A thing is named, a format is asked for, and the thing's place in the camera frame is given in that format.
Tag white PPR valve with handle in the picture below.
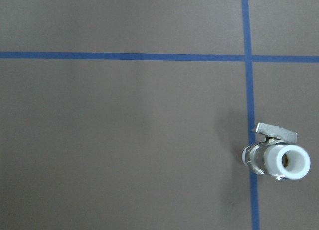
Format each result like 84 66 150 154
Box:
242 122 311 181

